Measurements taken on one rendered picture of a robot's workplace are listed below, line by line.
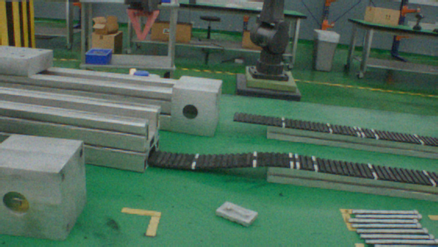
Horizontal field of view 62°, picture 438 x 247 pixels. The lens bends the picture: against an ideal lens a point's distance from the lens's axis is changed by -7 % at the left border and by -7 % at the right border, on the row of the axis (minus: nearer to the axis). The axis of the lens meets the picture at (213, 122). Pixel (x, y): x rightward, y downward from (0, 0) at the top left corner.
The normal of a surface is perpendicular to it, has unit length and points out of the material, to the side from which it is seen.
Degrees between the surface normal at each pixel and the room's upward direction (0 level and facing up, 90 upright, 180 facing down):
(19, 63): 90
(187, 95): 90
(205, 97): 90
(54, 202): 90
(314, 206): 0
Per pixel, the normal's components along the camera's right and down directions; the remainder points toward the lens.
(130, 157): -0.12, 0.33
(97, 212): 0.08, -0.93
